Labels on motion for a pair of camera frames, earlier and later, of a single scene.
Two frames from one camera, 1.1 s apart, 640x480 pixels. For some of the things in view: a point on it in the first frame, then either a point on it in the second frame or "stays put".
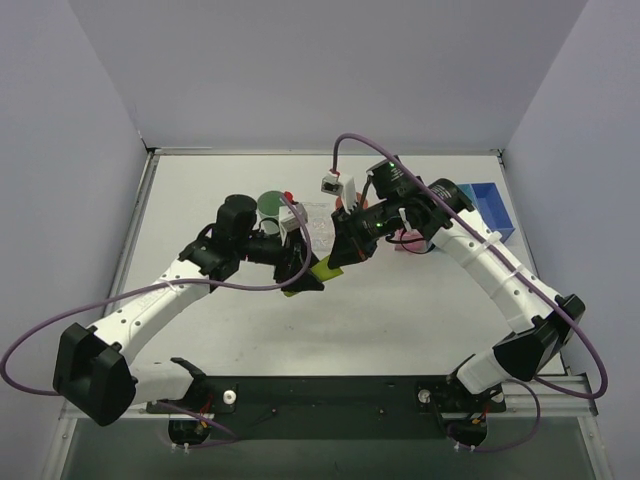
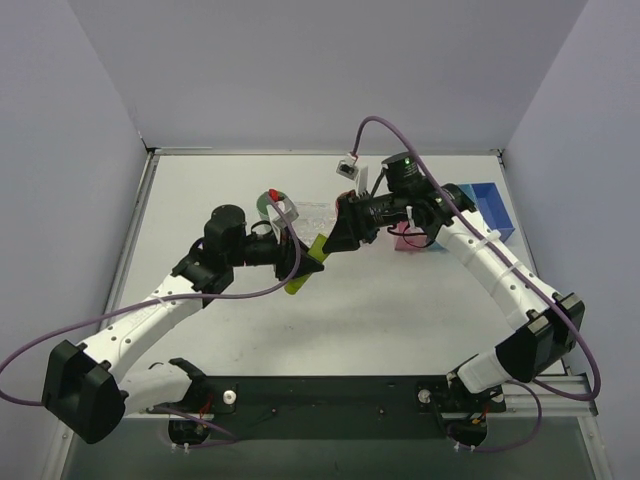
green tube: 322,271 -> 317,251
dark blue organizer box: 494,209 stays put
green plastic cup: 268,203 stays put
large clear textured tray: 320,227 stays put
